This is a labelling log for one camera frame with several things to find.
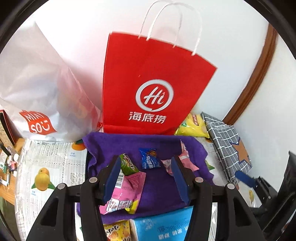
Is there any small blue snack packet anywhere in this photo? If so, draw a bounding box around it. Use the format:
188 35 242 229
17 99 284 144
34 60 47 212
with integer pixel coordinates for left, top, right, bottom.
138 148 161 169

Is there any fruit print tablecloth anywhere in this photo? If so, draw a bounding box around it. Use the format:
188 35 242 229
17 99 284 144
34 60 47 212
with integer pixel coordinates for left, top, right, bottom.
15 137 264 241

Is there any blue tissue pack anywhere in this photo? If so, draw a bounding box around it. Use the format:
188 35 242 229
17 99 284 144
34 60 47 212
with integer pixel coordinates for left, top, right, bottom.
129 206 193 241

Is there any green snack packet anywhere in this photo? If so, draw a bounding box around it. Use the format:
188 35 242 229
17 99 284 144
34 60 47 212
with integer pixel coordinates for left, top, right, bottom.
119 153 140 176

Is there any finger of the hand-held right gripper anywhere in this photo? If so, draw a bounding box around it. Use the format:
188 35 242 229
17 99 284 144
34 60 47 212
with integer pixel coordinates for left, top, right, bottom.
235 170 271 204

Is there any white pink snack packet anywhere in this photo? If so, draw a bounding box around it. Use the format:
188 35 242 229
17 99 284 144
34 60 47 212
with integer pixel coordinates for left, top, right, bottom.
161 159 176 175

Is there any white plastic shopping bag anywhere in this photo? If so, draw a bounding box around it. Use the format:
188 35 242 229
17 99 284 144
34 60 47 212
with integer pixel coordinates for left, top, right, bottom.
0 22 101 142

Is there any yellow chip bag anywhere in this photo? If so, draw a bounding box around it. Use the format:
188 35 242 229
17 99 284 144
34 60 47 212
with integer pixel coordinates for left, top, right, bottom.
174 113 210 139

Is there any plain pink snack packet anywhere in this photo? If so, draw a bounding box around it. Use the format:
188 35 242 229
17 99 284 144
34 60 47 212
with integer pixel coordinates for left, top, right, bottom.
180 139 199 172

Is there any patterned book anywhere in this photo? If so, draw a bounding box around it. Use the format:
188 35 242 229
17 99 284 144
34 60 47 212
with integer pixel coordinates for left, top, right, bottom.
0 110 16 149

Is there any red paper bag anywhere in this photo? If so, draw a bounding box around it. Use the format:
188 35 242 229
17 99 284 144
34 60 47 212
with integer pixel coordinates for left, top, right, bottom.
102 0 218 135

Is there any purple towel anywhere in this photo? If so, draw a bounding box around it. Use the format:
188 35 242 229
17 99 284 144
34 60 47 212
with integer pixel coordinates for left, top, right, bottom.
75 132 214 224

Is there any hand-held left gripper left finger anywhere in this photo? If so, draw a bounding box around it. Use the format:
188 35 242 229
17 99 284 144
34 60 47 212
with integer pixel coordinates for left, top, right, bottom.
26 156 122 241

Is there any large pink snack packet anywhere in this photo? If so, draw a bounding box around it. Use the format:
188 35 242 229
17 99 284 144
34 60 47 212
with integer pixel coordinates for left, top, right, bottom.
99 173 147 214

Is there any orange yellow snack packet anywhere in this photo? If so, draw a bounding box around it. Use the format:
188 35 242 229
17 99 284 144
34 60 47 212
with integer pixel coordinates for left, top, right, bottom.
103 220 131 241

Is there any wooden nightstand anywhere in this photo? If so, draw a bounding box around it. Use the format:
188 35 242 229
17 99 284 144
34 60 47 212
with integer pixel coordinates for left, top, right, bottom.
0 137 26 204

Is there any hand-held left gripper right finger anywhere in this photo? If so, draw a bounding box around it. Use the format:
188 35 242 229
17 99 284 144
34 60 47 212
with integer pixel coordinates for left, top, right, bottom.
171 155 262 241

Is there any brown wooden door frame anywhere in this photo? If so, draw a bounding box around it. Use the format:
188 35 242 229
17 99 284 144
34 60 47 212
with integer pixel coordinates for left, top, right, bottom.
222 23 278 126

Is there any folded checkered cloth with star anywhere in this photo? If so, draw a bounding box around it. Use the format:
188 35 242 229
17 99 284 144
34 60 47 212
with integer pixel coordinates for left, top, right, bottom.
201 112 252 184

